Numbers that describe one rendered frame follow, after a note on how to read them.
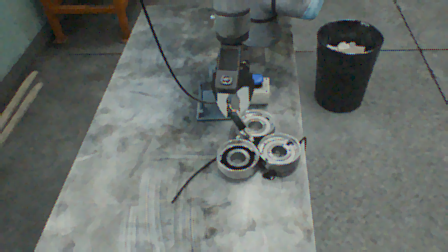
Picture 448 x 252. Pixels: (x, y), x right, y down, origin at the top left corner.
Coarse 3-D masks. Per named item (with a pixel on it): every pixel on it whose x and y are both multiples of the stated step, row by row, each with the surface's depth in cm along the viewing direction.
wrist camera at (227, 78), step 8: (224, 48) 82; (232, 48) 82; (240, 48) 82; (224, 56) 81; (232, 56) 81; (240, 56) 81; (224, 64) 80; (232, 64) 80; (224, 72) 80; (232, 72) 80; (216, 80) 79; (224, 80) 78; (232, 80) 79; (216, 88) 79; (224, 88) 78; (232, 88) 78
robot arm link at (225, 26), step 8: (216, 16) 79; (240, 16) 78; (248, 16) 79; (216, 24) 80; (224, 24) 79; (232, 24) 78; (240, 24) 79; (248, 24) 80; (224, 32) 80; (232, 32) 79; (240, 32) 80
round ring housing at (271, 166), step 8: (272, 136) 101; (280, 136) 101; (288, 136) 100; (264, 144) 100; (272, 144) 99; (280, 144) 99; (296, 144) 99; (272, 152) 100; (280, 152) 101; (288, 152) 97; (296, 152) 97; (264, 160) 95; (280, 160) 96; (296, 160) 94; (272, 168) 95; (280, 168) 94; (288, 168) 94
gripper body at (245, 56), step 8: (216, 32) 82; (248, 32) 82; (224, 40) 81; (232, 40) 80; (240, 40) 81; (248, 48) 90; (248, 56) 87; (240, 64) 85; (248, 64) 87; (240, 72) 85; (248, 72) 87; (240, 80) 86
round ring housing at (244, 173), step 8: (224, 144) 99; (232, 144) 100; (240, 144) 100; (248, 144) 99; (232, 152) 98; (240, 152) 98; (256, 152) 98; (232, 160) 100; (248, 160) 96; (256, 160) 94; (224, 168) 93; (248, 168) 93; (256, 168) 95; (232, 176) 94; (240, 176) 94; (248, 176) 96
